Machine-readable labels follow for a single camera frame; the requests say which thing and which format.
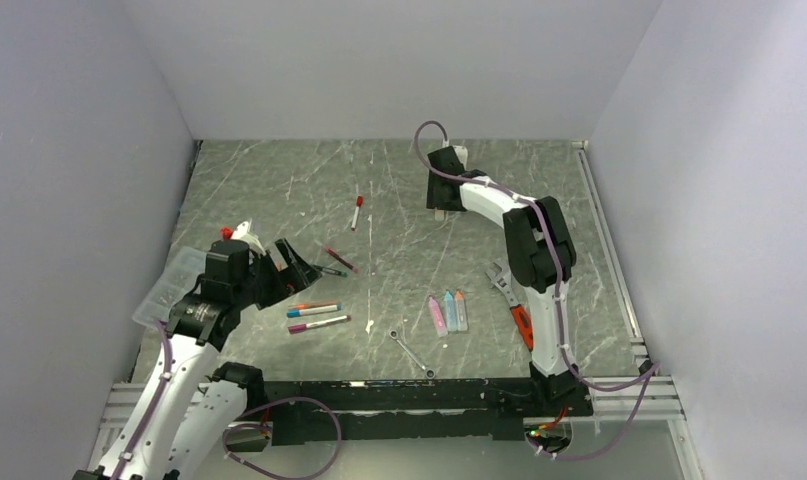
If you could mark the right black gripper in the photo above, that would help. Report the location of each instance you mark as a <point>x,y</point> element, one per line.
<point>434,199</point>

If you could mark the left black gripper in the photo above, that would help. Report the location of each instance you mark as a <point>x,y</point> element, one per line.
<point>304,274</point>

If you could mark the pink highlighter body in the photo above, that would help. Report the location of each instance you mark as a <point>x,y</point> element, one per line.
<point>437,316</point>

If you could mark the orange highlighter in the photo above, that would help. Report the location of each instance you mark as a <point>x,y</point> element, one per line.
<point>461,312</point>

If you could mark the blue highlighter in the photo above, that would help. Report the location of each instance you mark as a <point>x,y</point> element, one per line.
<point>451,319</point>

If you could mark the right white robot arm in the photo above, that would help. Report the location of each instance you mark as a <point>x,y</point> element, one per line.
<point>540,255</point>

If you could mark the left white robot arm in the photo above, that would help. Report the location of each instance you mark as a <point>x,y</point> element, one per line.
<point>187,401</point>

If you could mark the green marker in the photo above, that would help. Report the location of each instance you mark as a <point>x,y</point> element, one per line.
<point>330,271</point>

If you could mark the orange marker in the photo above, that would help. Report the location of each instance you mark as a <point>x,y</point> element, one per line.
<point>306,306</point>

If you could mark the blue capped white marker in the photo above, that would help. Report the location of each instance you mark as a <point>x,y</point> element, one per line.
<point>317,310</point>

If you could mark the dark red marker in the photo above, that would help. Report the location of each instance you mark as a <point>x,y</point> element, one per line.
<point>337,257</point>

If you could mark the magenta capped white marker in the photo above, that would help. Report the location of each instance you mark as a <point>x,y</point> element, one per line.
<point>300,328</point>

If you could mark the red capped white marker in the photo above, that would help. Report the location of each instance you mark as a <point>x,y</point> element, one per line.
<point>356,214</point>

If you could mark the clear plastic parts box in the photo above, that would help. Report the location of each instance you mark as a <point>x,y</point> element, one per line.
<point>178,278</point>

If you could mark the silver ratchet wrench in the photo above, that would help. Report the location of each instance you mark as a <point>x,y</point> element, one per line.
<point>427,371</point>

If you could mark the aluminium side rail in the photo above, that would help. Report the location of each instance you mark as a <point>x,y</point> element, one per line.
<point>641,355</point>

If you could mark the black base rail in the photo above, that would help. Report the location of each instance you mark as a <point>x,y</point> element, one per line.
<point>307,411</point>

